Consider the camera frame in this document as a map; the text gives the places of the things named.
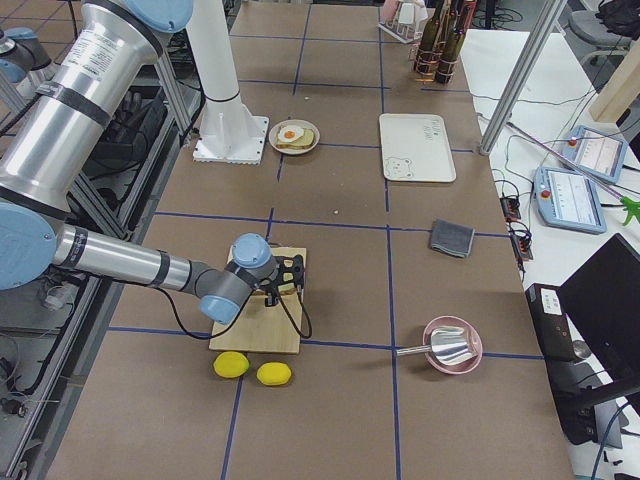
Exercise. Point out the black box device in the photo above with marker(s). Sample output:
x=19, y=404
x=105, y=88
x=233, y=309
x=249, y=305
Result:
x=550, y=323

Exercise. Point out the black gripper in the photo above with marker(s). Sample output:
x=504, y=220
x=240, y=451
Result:
x=270, y=291

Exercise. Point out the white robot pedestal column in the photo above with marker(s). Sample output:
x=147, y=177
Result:
x=208, y=35

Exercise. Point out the dark green wine bottle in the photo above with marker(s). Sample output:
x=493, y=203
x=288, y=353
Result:
x=430, y=40
x=453, y=37

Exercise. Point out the black laptop monitor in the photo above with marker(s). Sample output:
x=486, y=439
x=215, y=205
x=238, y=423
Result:
x=601, y=299

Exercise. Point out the white wire cup rack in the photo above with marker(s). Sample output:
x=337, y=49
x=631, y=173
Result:
x=411, y=33

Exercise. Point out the wooden cutting board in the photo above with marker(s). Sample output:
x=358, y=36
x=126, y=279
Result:
x=262, y=329

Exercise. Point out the fried egg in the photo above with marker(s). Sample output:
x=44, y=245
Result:
x=289, y=134

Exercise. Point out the aluminium frame post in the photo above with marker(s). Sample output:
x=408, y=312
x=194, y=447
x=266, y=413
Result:
x=521, y=71

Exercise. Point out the grey folded cloth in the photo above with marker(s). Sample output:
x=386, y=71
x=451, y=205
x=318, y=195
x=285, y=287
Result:
x=451, y=238

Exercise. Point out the white cup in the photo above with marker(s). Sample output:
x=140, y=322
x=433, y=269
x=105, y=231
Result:
x=406, y=13

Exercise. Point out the light pink cup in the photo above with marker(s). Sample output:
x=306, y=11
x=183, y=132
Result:
x=388, y=11

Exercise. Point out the white bear serving tray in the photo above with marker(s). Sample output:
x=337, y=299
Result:
x=415, y=148

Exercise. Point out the white round plate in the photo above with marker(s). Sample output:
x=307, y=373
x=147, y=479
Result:
x=301, y=123

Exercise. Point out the yellow lemon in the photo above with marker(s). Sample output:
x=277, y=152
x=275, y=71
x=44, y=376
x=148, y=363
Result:
x=230, y=365
x=274, y=374

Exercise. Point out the metal scoop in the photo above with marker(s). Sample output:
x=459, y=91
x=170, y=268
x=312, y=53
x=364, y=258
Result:
x=448, y=345

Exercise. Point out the pink bowl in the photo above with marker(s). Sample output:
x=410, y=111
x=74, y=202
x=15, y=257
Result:
x=474, y=342

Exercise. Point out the blue teach pendant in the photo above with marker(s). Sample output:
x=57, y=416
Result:
x=567, y=200
x=601, y=153

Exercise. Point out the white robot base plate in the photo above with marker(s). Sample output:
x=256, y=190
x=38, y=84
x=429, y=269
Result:
x=233, y=141

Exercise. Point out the copper wire bottle rack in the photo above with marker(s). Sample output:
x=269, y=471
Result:
x=434, y=65

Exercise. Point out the bread slice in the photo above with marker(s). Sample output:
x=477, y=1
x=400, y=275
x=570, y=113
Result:
x=275, y=289
x=302, y=143

